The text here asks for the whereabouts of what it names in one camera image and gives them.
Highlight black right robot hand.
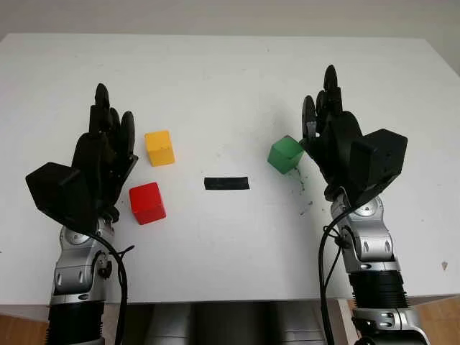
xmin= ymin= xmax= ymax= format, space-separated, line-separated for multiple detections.
xmin=300 ymin=64 xmax=364 ymax=203

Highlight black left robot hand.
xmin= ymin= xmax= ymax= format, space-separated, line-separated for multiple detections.
xmin=73 ymin=83 xmax=140 ymax=221

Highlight green wooden block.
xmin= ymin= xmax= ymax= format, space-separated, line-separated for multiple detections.
xmin=267 ymin=134 xmax=305 ymax=176

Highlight yellow wooden block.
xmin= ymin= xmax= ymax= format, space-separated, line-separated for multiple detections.
xmin=144 ymin=129 xmax=176 ymax=167

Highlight red wooden block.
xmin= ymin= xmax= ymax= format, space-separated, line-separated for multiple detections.
xmin=129 ymin=182 xmax=167 ymax=226

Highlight black tape strip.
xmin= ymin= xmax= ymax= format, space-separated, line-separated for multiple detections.
xmin=203 ymin=175 xmax=250 ymax=191

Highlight light wooden table leg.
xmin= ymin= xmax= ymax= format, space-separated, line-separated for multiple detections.
xmin=336 ymin=298 xmax=360 ymax=345

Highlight dark grey robot body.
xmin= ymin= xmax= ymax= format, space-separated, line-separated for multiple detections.
xmin=143 ymin=300 xmax=326 ymax=345

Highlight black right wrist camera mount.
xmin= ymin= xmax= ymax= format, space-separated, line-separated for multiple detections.
xmin=349 ymin=128 xmax=409 ymax=208

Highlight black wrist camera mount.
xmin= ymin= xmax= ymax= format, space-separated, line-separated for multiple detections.
xmin=24 ymin=161 xmax=101 ymax=231
xmin=349 ymin=128 xmax=409 ymax=208

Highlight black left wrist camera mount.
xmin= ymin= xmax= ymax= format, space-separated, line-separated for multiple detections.
xmin=24 ymin=161 xmax=101 ymax=231

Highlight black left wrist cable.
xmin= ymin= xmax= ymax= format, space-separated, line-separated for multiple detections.
xmin=89 ymin=229 xmax=136 ymax=345

